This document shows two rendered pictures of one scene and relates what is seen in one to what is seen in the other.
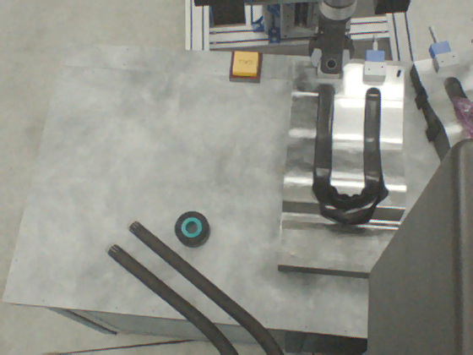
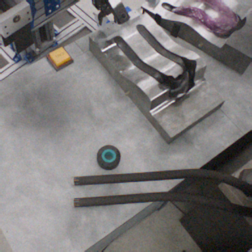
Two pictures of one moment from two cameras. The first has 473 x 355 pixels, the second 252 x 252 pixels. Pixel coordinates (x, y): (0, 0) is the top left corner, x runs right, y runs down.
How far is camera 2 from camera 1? 56 cm
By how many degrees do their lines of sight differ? 22
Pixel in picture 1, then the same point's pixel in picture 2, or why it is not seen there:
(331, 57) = (121, 12)
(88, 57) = not seen: outside the picture
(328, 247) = (186, 111)
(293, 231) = (163, 116)
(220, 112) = (65, 90)
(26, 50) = not seen: outside the picture
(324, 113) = (126, 50)
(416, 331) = not seen: outside the picture
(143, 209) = (69, 168)
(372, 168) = (174, 58)
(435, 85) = (159, 10)
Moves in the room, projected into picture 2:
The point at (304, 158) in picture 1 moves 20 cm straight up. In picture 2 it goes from (140, 75) to (147, 40)
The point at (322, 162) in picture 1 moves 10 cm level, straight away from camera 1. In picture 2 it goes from (149, 71) to (135, 51)
